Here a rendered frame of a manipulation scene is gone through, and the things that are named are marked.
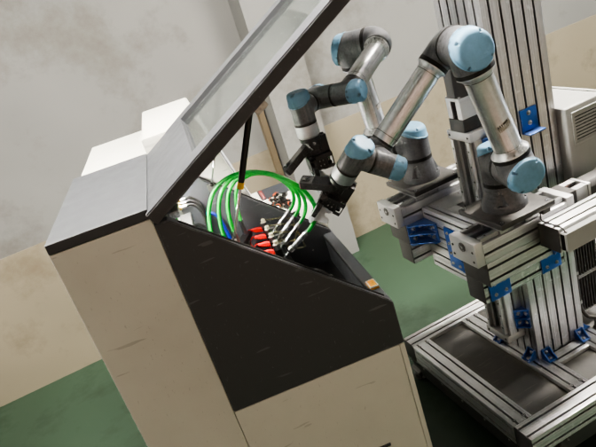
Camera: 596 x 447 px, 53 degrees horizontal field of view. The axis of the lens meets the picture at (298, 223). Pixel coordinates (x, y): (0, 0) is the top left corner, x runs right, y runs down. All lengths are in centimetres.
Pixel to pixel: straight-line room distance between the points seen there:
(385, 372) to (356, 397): 12
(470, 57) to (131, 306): 115
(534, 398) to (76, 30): 307
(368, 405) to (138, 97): 253
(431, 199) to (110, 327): 137
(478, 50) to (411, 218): 92
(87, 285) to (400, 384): 104
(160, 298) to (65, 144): 229
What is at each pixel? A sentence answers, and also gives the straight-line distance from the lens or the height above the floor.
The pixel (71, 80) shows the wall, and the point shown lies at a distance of 387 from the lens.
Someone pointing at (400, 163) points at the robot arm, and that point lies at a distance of 177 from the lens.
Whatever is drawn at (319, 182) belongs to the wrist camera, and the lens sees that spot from 183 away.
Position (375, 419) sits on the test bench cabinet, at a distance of 212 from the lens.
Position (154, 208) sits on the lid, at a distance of 162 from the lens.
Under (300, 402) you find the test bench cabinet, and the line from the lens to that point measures 199.
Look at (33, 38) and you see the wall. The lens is 387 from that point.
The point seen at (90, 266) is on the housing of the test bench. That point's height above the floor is 140.
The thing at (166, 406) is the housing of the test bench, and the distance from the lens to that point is 192.
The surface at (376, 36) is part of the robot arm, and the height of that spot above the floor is 165.
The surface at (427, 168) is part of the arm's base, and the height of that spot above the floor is 109.
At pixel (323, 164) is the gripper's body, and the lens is 201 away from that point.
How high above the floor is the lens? 195
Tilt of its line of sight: 22 degrees down
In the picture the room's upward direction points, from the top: 18 degrees counter-clockwise
